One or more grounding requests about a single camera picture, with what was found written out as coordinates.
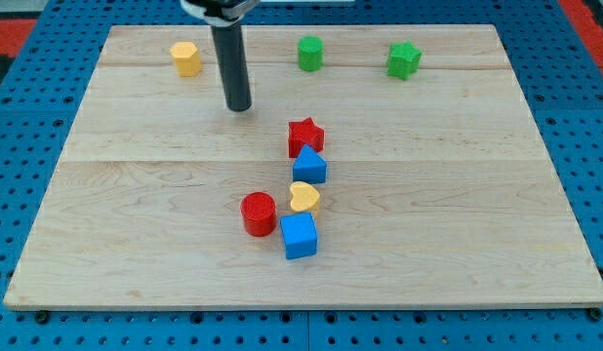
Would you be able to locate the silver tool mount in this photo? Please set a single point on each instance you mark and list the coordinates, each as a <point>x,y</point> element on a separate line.
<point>219,13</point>

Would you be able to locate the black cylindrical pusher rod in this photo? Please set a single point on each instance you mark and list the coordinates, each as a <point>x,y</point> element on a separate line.
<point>230,50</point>

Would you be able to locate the blue triangle block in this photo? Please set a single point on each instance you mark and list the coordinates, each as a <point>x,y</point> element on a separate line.
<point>309,166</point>

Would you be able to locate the yellow hexagon block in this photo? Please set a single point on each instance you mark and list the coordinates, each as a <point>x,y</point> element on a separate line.
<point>186,58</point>

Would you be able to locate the green cylinder block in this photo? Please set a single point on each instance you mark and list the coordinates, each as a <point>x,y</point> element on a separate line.
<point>310,53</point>

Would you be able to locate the red star block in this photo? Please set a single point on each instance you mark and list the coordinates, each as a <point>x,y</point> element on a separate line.
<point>304,132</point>

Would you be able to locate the red cylinder block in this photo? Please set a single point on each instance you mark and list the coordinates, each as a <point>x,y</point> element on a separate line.
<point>258,211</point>

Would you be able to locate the yellow heart block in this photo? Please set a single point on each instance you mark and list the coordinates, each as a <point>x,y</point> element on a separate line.
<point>305,198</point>

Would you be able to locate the green star block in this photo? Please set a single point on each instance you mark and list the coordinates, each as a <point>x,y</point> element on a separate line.
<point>403,60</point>

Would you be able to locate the wooden board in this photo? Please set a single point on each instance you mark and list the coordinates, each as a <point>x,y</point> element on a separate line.
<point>440,193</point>

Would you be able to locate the blue cube block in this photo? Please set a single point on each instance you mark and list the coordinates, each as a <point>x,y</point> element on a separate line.
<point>299,235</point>

